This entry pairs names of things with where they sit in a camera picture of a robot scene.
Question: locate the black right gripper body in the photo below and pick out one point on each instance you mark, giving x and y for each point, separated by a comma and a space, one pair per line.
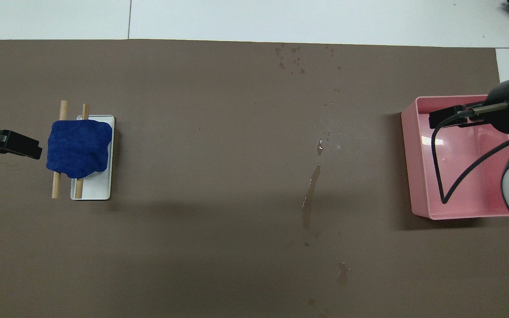
502, 110

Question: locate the blue towel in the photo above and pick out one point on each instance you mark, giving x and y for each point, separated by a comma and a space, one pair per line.
77, 148

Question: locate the water puddle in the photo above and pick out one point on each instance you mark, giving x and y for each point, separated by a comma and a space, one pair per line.
309, 203

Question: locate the pink plastic bin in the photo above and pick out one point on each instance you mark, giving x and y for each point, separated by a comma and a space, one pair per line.
457, 168

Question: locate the white rack with wooden rods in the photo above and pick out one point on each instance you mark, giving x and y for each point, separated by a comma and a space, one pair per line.
97, 185

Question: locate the brown table mat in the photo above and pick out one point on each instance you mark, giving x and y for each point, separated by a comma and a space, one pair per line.
219, 176

